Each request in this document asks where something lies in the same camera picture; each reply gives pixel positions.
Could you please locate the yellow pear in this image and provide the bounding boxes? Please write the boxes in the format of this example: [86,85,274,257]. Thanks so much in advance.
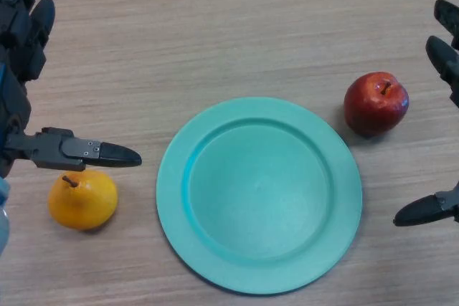
[47,169,119,231]

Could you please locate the red apple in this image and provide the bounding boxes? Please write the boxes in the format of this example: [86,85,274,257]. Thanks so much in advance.
[343,71,410,138]

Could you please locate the green round plate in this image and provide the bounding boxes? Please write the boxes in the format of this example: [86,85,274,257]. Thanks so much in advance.
[156,97,363,298]

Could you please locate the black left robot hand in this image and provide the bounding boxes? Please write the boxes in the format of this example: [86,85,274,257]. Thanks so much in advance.
[0,0,143,180]

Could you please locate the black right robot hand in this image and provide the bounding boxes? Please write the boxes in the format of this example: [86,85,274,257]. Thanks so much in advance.
[393,0,459,227]

